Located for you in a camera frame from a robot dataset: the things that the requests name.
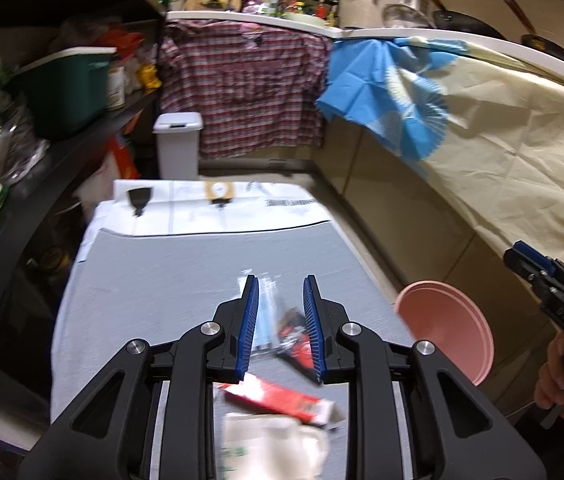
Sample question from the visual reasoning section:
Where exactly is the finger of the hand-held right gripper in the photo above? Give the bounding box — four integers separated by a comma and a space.
512, 241, 558, 272
503, 249, 544, 287

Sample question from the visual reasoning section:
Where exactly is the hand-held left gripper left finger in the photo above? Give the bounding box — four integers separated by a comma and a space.
16, 274, 261, 480

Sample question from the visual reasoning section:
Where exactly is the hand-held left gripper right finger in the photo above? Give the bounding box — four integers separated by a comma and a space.
303, 275, 548, 480

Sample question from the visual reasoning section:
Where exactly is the clear plastic wrapper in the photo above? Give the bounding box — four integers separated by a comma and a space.
237, 274, 283, 353

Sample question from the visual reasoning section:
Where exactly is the red and black packet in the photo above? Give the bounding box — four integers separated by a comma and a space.
274, 307, 319, 378

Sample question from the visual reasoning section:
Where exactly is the long red box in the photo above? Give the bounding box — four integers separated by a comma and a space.
214, 377, 347, 431

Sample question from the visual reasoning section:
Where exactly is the pink plastic trash bin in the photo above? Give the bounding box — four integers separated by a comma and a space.
394, 281, 495, 387

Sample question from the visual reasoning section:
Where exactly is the white wrapper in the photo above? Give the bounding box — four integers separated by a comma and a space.
219, 411, 330, 480

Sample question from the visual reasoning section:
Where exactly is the grey table mat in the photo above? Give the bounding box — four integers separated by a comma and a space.
52, 220, 413, 480

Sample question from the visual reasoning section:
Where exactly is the cream and blue printed cloth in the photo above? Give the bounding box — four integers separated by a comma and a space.
316, 35, 564, 306

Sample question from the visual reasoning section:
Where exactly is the white printed paper sheet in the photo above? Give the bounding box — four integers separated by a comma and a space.
82, 179, 333, 241

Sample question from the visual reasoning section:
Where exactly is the white lidded bin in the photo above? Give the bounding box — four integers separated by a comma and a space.
153, 112, 205, 180

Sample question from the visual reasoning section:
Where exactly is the black frying pan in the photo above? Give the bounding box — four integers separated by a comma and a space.
519, 34, 564, 73

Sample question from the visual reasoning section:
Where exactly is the orange printed bag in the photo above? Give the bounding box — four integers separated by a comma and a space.
104, 135, 140, 183

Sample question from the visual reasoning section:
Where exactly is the black wok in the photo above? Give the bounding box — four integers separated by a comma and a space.
429, 7, 508, 41

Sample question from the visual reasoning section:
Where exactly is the plaid shirt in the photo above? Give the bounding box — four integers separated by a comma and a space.
159, 19, 333, 158

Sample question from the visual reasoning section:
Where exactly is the black shelf rack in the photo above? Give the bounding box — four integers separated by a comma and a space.
0, 0, 170, 411

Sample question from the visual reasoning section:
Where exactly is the steel strainer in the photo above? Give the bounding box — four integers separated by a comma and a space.
382, 2, 430, 28

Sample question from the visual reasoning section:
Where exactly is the yellow figure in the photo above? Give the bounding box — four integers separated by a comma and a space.
136, 62, 160, 90

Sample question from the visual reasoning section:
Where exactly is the white jar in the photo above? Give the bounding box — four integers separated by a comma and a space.
106, 65, 126, 111

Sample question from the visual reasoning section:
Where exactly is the green storage box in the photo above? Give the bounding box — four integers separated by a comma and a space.
12, 46, 117, 138

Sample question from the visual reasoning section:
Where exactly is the white bowl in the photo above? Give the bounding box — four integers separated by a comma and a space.
284, 10, 327, 28

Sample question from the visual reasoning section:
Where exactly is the orange plastic bag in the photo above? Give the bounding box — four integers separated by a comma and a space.
96, 30, 145, 56

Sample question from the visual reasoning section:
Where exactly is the black spice rack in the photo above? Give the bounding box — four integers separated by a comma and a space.
279, 0, 340, 26

